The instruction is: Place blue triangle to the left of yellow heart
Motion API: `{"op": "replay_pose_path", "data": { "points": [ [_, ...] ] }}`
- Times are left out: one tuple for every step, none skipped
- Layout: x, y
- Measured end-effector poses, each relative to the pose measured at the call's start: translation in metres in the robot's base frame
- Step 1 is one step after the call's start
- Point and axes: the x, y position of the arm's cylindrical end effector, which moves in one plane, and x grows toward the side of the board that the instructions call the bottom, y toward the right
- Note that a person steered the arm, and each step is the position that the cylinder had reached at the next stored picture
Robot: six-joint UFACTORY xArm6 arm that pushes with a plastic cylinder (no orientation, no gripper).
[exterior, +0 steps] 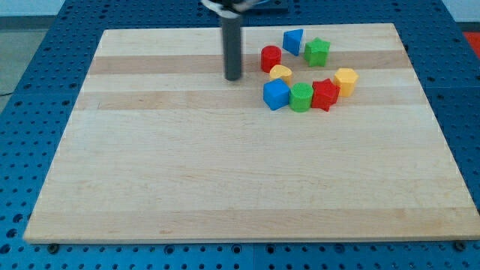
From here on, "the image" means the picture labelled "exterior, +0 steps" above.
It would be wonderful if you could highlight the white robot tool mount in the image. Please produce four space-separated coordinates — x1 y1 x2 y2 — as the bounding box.
200 0 259 18

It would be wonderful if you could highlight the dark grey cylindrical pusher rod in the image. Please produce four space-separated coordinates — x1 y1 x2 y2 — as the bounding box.
220 15 242 81

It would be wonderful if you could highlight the blue triangle block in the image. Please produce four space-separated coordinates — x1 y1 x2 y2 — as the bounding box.
282 28 304 56

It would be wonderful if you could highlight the yellow heart block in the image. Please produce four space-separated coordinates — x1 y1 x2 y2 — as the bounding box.
269 64 293 86

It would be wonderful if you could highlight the red cylinder block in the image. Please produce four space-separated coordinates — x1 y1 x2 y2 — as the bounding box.
260 45 282 73

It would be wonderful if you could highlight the blue cube block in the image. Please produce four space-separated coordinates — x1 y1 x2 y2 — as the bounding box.
262 79 290 110

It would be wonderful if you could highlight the green star block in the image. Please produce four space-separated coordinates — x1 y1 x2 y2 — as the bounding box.
304 37 331 67

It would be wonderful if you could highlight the green cylinder block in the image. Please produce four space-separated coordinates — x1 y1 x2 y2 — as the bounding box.
289 82 314 113

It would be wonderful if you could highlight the red star block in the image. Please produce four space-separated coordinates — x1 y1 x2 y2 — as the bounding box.
311 79 340 112

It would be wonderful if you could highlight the yellow hexagon block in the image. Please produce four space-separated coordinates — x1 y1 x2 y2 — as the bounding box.
333 67 359 97

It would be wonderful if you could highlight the light wooden board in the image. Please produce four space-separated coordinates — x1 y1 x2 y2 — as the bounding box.
23 23 479 244

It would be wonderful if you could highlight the blue perforated metal table frame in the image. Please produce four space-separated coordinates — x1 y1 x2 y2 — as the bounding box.
1 1 479 269

